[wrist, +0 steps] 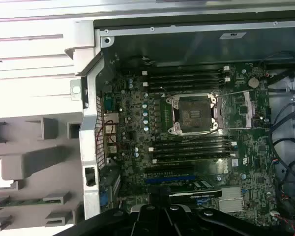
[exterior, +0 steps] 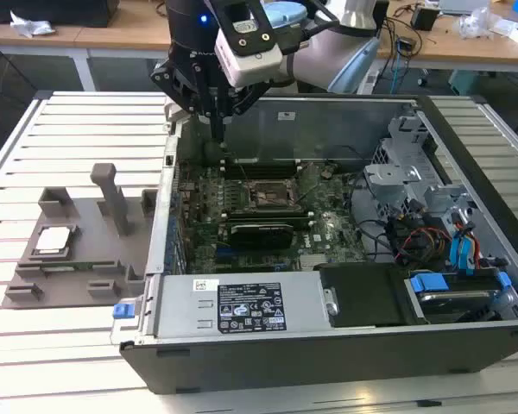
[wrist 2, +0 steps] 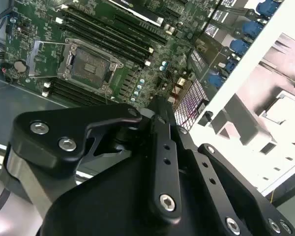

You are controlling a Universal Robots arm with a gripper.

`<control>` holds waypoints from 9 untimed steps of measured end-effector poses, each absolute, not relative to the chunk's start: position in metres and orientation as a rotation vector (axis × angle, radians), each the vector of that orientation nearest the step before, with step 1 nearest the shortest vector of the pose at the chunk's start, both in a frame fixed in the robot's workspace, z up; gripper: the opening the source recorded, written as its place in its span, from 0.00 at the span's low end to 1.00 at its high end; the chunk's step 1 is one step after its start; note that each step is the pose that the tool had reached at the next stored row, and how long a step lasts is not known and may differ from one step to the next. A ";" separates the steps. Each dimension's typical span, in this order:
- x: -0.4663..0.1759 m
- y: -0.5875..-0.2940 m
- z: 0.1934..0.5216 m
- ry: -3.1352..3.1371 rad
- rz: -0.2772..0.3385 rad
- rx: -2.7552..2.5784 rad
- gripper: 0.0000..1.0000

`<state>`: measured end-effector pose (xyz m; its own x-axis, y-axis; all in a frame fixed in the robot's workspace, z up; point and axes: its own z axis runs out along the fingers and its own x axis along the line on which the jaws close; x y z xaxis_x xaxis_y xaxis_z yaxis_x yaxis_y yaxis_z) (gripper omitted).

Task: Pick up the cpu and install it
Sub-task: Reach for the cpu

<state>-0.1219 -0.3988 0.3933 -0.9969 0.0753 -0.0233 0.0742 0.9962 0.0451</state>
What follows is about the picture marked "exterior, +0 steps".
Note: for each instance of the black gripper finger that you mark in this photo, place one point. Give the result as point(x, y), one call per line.
point(241, 101)
point(172, 82)

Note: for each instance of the thin metal locking lever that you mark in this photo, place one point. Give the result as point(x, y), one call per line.
point(242, 171)
point(307, 192)

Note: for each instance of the silver green CPU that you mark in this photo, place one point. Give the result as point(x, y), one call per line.
point(52, 239)

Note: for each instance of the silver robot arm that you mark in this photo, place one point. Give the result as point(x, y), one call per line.
point(315, 56)

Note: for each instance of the CPU socket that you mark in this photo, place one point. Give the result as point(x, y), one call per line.
point(269, 194)

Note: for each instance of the grey case latch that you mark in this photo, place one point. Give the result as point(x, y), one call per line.
point(172, 114)

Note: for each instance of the black round plastic part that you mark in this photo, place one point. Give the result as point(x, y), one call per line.
point(212, 153)

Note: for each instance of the RAM slot with white clips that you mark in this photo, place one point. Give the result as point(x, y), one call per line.
point(263, 215)
point(263, 171)
point(263, 163)
point(302, 224)

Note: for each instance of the wooden desk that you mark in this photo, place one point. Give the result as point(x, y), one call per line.
point(112, 36)
point(457, 52)

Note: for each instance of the round coin battery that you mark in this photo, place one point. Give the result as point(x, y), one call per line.
point(327, 173)

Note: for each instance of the pale blue teach pendant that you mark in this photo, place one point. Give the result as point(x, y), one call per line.
point(358, 64)

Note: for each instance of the large black box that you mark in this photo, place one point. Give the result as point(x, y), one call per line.
point(69, 10)

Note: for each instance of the black graphics card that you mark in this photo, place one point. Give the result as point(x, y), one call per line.
point(259, 237)

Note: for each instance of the green motherboard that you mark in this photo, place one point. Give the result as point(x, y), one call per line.
point(336, 207)

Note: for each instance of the white crumpled paper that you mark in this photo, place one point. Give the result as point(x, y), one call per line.
point(30, 26)

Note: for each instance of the white motherboard sticker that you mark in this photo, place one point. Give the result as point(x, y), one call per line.
point(318, 238)

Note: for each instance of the grey parts rack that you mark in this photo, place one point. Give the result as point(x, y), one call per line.
point(90, 224)

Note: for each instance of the silver metal drive cage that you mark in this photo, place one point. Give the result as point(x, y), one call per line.
point(393, 177)

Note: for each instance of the silver finned heat sink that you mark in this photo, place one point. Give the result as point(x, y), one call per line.
point(314, 261)

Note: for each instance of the small black box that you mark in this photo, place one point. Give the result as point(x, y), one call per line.
point(424, 18)

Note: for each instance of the black power supply label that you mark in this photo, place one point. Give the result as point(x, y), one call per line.
point(251, 307)

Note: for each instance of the green RAM stick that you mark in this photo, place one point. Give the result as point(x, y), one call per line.
point(60, 268)

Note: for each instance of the silver power supply unit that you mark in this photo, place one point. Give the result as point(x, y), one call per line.
point(177, 310)

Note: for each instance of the teal box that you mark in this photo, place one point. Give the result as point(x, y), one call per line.
point(470, 82)

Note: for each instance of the black plastic shroud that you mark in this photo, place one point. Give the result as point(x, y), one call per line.
point(362, 297)

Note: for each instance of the blue case latch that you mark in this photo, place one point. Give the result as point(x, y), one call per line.
point(123, 311)

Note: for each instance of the clear plastic bag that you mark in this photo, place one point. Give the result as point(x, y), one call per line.
point(475, 23)

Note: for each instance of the hard disk in blue carrier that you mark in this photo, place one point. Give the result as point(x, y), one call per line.
point(429, 282)

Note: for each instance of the black open PC case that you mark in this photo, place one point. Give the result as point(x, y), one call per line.
point(285, 366)

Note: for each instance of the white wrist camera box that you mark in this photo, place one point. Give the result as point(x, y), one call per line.
point(250, 64)

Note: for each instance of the white case wall label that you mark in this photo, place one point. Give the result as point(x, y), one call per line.
point(286, 116)

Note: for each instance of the silver metal bracket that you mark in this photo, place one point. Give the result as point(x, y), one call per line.
point(444, 198)

